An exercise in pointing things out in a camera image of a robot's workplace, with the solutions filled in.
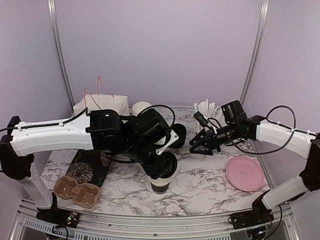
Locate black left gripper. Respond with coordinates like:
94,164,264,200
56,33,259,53
121,137,174,179

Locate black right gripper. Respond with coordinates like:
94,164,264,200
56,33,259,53
189,122,239,156

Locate black takeout coffee cup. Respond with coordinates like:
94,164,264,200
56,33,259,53
148,176,173,195

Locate black coffee cup lid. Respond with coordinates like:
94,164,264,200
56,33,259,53
161,151,178,179

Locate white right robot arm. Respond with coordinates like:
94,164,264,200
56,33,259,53
189,100,320,224

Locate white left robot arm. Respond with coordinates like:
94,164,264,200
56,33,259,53
0,108,179,223

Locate white paper takeout bag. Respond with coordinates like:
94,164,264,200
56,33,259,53
73,77,130,116

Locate stack of black lids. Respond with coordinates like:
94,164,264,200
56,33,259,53
169,123,187,149

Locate pink plastic plate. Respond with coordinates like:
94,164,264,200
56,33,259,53
225,156,265,192

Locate stack of paper cups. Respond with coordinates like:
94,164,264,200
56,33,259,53
132,101,151,116

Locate black floral tray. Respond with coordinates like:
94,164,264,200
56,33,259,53
65,150,111,187

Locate brown cardboard cup carrier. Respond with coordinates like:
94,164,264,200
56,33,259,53
53,175,101,208

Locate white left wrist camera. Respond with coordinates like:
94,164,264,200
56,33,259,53
154,129,179,156

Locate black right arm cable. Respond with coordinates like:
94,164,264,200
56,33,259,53
207,104,313,153

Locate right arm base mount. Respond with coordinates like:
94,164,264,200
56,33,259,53
228,192,275,230

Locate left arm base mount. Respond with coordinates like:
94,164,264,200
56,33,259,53
36,192,80,229

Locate aluminium table edge rail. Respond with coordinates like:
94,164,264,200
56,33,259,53
9,202,301,240

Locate right aluminium frame post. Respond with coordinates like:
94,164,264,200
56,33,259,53
239,0,270,106

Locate aluminium frame post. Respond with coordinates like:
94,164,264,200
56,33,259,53
239,0,270,106
47,0,75,108

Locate left aluminium frame post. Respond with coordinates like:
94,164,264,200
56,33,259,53
47,0,75,108

